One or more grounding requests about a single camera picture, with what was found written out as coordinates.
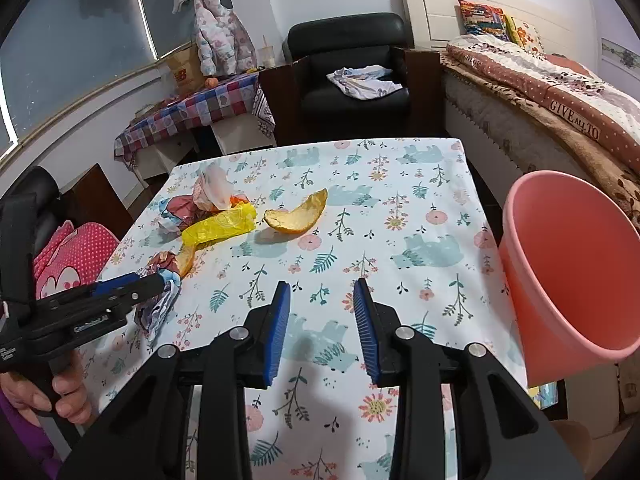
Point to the white side table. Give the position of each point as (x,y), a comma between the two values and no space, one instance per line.
(240,135)

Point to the pink dotted flower cushion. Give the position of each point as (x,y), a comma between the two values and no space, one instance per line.
(80,255)

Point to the brown leaf pattern blanket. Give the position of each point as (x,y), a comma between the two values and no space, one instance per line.
(575,145)

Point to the dotted patchwork quilt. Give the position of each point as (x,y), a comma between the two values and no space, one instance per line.
(575,85)

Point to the large orange peel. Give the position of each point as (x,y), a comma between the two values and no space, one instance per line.
(295,222)

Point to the yellow floral pillow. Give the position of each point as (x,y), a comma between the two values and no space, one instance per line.
(525,35)

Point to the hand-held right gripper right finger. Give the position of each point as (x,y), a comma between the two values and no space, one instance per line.
(365,330)

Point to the brown paper bag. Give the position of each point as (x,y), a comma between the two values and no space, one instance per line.
(182,72)

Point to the yellow plastic bag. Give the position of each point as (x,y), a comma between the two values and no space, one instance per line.
(220,222)

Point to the window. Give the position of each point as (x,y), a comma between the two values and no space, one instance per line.
(75,35)

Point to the lilac wardrobe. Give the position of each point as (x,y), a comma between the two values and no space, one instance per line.
(620,20)

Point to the floral bear print tablecloth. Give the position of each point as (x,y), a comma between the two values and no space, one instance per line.
(350,220)

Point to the orange fruit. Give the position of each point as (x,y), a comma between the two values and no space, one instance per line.
(210,82)

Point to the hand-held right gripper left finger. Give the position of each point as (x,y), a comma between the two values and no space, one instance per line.
(280,330)

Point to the black chair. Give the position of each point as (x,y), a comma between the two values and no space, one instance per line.
(42,185)

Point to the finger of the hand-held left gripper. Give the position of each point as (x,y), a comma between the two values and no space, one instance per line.
(117,282)
(147,290)

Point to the plastic drink cup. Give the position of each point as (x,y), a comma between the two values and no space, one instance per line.
(266,55)

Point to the black leather armchair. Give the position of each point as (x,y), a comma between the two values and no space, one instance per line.
(345,35)

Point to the white bed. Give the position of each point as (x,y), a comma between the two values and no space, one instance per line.
(480,110)

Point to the colourful patterned pillow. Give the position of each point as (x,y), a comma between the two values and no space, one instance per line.
(482,17)

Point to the red paper wrapper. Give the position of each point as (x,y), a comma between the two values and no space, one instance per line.
(177,210)
(160,310)

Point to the person's left forearm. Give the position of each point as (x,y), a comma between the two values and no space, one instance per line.
(20,440)

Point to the pink plastic bucket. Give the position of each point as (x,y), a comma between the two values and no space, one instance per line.
(575,260)

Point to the colourful box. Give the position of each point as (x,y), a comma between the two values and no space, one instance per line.
(544,395)

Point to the checked tablecloth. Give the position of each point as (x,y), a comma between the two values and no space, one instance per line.
(210,100)

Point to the dark wooden chair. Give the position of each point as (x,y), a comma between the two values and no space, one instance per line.
(100,195)

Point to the white printed plastic bag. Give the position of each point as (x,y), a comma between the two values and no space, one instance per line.
(215,185)

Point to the person's left hand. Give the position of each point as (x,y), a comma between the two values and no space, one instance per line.
(72,390)

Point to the pink floral puffer jacket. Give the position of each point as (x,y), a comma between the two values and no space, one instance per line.
(222,35)

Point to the white printed cloth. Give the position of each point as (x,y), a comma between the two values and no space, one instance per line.
(365,82)

